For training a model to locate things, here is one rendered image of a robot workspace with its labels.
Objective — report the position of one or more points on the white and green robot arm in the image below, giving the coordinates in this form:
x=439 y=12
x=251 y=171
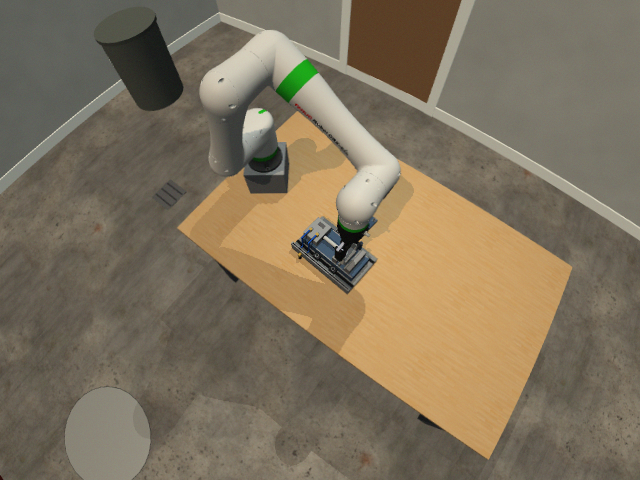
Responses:
x=271 y=59

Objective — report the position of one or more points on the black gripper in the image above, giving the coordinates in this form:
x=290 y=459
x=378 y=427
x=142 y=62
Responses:
x=345 y=245

